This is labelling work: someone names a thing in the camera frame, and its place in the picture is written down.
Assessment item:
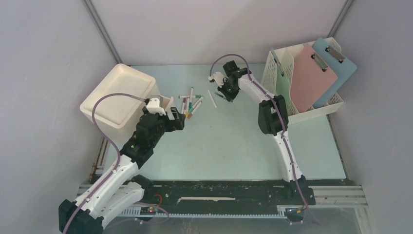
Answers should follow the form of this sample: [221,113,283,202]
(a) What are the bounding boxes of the white marker yellow cap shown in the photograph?
[184,102,192,118]

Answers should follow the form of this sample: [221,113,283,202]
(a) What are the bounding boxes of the white perforated file organizer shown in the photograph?
[261,38,344,123]

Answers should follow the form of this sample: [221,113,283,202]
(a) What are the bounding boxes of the green clipboard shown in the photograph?
[271,49,294,114]

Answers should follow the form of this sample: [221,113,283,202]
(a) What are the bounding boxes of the white marker green tip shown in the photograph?
[189,97,203,113]

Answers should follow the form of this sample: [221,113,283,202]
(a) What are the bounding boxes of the white marker brown cap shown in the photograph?
[181,98,187,114]

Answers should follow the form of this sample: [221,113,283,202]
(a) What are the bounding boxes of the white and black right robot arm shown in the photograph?
[209,60,308,204]

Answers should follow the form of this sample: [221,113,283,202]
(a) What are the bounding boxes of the white marker brown tip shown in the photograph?
[188,101,203,118]

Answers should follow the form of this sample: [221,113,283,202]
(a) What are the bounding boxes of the blue clipboard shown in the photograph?
[312,38,357,109]

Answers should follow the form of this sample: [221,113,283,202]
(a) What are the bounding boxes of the white marker green cap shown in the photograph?
[179,95,202,98]

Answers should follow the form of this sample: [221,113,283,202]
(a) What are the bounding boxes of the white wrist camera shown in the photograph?
[208,72,225,87]
[146,96,166,116]

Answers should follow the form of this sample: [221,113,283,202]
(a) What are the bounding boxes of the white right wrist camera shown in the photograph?
[208,72,225,87]

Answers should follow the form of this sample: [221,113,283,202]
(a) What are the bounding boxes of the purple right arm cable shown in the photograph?
[209,54,323,227]

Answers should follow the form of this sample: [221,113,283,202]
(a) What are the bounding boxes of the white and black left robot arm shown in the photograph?
[58,107,185,234]

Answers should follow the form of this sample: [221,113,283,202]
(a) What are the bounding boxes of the white drawer cabinet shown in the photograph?
[80,64,175,149]

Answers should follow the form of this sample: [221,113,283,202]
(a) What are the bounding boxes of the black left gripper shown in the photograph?
[149,107,185,147]

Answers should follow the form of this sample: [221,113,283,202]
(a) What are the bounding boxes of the pink clipboard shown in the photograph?
[290,44,337,113]

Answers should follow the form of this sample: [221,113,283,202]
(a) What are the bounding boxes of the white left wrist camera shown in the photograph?
[146,96,166,116]

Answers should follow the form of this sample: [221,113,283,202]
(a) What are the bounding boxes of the white chalk stick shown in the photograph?
[207,89,217,108]

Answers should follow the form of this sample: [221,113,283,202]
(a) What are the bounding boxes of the green transparent pen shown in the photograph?
[215,92,226,100]

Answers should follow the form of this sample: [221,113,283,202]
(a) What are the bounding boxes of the white marker teal tip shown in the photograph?
[189,87,193,106]

